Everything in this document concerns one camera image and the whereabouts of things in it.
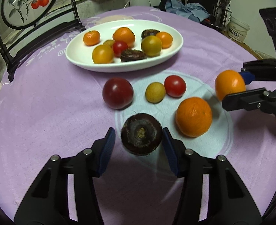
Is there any white plastic bucket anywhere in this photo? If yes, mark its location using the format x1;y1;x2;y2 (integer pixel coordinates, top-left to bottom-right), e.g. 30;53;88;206
227;17;250;43

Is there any small mandarin front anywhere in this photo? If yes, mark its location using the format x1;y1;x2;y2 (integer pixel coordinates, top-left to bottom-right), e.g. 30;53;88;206
112;27;135;48

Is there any blue clothes pile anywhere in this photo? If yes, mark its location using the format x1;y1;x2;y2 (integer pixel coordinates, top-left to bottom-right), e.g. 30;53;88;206
165;0;210;23

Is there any dark water chestnut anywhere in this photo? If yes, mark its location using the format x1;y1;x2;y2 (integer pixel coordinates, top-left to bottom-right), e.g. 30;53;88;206
120;49;147;62
121;113;163;156

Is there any small yellow green longan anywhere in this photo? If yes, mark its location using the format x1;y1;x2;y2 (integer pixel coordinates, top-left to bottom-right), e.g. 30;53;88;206
145;82;166;104

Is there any yellow green citrus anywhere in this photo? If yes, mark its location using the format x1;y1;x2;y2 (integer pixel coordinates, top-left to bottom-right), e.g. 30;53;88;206
141;36;162;57

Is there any dark red tomato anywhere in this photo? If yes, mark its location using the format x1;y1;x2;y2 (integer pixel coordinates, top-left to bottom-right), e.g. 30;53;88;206
102;77;134;110

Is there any dark water chestnut hidden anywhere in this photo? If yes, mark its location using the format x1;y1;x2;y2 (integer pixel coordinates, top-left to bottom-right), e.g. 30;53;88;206
141;29;160;39

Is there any white oval plate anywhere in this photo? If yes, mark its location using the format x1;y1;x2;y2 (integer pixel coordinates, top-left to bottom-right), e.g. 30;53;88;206
66;20;184;73

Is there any red cherry tomato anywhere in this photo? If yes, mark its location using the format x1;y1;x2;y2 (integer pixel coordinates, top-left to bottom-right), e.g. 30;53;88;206
164;75;187;98
112;41;128;57

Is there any dark water chestnut front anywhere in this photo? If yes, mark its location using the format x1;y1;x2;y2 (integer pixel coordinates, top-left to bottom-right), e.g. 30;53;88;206
121;113;163;156

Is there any smooth orange kumquat top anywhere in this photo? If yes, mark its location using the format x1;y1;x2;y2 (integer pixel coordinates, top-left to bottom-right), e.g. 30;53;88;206
92;45;114;64

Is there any small mandarin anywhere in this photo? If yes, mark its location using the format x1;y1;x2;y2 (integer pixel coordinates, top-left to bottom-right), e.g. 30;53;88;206
83;31;100;46
156;32;173;49
112;27;135;48

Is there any large textured mandarin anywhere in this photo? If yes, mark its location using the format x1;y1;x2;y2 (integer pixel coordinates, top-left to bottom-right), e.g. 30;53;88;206
175;97;213;138

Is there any purple tablecloth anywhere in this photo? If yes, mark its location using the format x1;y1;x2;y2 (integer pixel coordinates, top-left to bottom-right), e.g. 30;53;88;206
0;7;276;218

